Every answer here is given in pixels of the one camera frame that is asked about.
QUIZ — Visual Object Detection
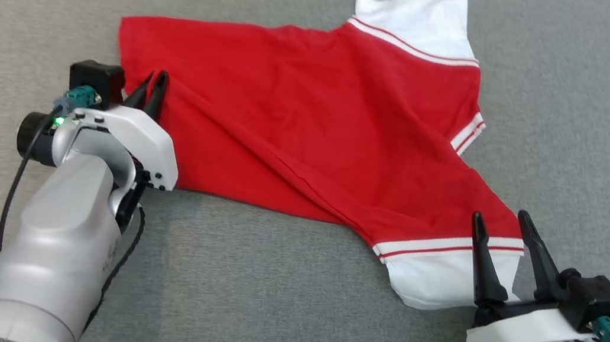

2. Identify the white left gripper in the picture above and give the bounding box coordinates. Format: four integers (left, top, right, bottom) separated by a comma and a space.
43, 56, 193, 237

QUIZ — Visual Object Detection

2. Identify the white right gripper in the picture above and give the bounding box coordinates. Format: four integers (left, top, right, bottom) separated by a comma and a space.
453, 203, 610, 342

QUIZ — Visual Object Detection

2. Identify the black left camera cable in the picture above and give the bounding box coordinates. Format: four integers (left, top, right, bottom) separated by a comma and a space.
0, 102, 61, 263

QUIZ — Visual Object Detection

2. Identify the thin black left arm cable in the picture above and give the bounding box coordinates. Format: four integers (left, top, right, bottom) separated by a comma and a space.
79, 199, 149, 342

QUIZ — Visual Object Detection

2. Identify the teal left camera connector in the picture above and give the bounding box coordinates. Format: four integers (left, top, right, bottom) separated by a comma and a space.
51, 81, 103, 120

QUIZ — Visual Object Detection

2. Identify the red white jersey shirt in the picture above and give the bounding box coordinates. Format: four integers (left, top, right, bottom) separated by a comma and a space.
86, 0, 562, 324

